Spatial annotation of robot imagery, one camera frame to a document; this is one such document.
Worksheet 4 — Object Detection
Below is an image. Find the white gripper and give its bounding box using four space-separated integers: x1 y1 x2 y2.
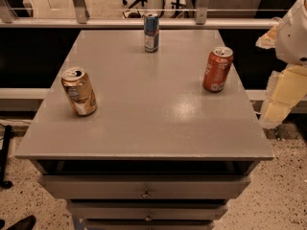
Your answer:
255 0 307 128

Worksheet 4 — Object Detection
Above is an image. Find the orange-gold soda can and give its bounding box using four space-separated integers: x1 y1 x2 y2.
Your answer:
61 67 97 116

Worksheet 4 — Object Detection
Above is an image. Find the red soda can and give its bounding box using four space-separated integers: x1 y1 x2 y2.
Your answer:
202 46 233 93

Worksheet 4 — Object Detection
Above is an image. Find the blue slim energy can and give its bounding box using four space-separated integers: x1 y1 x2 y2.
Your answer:
144 13 159 53

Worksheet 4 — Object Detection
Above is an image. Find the metal railing bar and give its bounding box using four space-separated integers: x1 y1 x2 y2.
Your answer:
0 18 278 30

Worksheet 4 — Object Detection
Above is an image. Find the top grey drawer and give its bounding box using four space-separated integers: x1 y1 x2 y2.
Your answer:
39 175 250 199

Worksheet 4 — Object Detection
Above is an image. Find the grey drawer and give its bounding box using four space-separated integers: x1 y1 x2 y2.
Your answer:
85 220 214 230
68 201 228 220
39 175 250 199

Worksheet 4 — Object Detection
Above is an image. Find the middle grey drawer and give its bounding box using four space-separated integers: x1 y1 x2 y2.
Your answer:
68 201 228 220

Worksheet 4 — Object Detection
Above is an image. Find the bottom grey drawer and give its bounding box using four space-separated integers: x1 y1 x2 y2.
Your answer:
85 220 214 230

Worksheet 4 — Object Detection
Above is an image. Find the black stand pole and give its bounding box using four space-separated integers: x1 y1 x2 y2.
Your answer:
0 126 13 189

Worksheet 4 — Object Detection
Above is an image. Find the black shoe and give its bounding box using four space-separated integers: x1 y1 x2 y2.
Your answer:
7 216 36 230

